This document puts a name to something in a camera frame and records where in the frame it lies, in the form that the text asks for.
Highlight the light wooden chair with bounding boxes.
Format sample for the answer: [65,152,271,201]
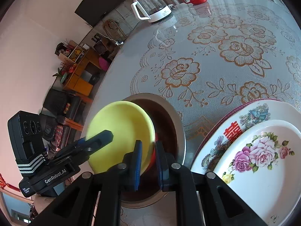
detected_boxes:
[103,20,125,41]

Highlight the small black appliance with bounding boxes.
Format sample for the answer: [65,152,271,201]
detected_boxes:
[93,40,107,53]

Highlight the white plate with red characters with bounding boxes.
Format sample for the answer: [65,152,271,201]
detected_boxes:
[190,101,301,177]

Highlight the cluttered shelf items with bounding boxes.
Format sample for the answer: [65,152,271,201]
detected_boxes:
[55,40,85,62]

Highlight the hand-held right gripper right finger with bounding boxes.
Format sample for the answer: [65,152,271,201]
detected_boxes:
[155,141,268,226]

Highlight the black flat television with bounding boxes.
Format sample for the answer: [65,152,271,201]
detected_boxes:
[74,0,125,28]

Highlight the rose-pattern white plate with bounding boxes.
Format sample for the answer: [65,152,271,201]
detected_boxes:
[213,120,301,226]

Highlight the black ribbed crate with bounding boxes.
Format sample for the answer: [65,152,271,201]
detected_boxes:
[43,88,69,115]

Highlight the pink plastic basin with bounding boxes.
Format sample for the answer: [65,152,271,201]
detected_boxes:
[98,57,111,71]

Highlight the yellow wooden cabinet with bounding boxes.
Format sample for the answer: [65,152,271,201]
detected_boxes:
[60,48,111,97]

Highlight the white glass electric kettle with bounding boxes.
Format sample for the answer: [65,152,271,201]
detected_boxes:
[131,0,175,24]

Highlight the yellow plastic bowl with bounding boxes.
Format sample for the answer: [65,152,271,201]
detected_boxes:
[86,101,156,174]

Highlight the large pink-rimmed plate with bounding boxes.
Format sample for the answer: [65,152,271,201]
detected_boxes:
[195,98,284,162]

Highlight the red plastic bowl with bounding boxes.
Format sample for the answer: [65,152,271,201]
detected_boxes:
[144,133,158,171]

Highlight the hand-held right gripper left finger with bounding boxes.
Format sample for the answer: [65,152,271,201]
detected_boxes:
[28,140,143,226]

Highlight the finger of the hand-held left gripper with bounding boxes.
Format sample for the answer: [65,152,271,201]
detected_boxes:
[50,130,114,168]
[75,138,89,149]

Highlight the stainless steel bowl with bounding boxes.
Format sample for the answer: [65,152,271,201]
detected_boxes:
[119,93,187,209]

